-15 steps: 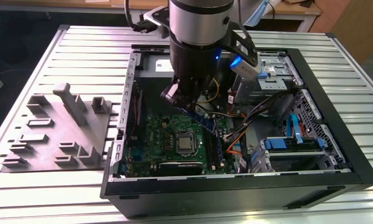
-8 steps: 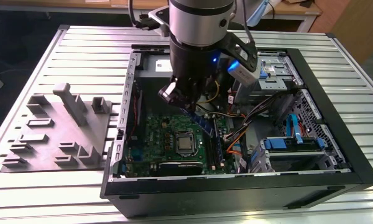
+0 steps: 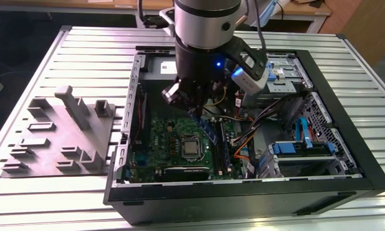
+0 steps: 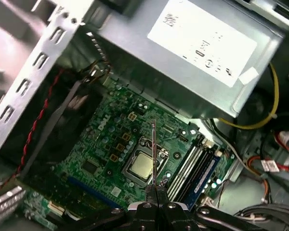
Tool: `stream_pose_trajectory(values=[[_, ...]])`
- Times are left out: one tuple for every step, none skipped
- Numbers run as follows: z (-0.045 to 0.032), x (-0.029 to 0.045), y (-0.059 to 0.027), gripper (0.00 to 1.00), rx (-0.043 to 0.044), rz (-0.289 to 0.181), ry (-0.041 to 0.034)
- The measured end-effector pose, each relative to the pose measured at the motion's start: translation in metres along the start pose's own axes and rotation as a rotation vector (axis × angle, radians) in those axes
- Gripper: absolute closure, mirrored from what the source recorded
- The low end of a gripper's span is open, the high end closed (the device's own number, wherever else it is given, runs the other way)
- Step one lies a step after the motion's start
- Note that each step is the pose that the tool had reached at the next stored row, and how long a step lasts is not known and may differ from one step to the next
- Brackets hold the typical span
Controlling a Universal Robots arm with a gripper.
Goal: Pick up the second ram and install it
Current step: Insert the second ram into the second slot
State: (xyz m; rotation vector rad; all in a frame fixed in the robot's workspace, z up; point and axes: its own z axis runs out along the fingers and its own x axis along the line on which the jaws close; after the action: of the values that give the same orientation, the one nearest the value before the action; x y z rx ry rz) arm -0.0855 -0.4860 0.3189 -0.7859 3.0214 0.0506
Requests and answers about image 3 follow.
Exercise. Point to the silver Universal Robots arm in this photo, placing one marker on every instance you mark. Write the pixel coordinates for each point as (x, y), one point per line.
(205, 24)

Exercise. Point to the grey power supply unit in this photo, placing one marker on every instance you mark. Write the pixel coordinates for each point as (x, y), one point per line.
(157, 101)

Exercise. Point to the blue disk carrier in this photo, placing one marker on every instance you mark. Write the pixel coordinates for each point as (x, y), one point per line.
(284, 148)
(271, 74)

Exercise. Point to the silver drive cage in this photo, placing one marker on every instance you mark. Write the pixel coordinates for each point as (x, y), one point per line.
(340, 163)
(279, 90)

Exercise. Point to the black CPU socket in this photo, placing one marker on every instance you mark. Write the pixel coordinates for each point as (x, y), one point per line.
(184, 137)

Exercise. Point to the silver CPU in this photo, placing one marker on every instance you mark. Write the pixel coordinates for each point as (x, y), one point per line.
(192, 148)

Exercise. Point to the green motherboard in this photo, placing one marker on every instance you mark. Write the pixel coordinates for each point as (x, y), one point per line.
(161, 144)

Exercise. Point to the black graphics card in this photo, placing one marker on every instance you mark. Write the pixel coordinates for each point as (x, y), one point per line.
(183, 173)

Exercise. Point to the grey parts rack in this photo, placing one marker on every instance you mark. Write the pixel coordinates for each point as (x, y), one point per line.
(67, 134)

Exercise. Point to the black open PC case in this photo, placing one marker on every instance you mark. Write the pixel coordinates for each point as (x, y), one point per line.
(212, 199)

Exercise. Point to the brown wooden cabinet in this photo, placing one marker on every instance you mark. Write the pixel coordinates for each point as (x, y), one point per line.
(365, 24)

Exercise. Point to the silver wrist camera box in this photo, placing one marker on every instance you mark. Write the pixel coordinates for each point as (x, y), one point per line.
(168, 21)
(248, 83)

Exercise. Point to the black camera bracket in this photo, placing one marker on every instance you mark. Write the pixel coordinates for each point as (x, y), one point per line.
(240, 48)

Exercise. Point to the wooden desk white frame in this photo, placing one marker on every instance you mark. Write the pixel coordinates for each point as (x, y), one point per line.
(308, 12)

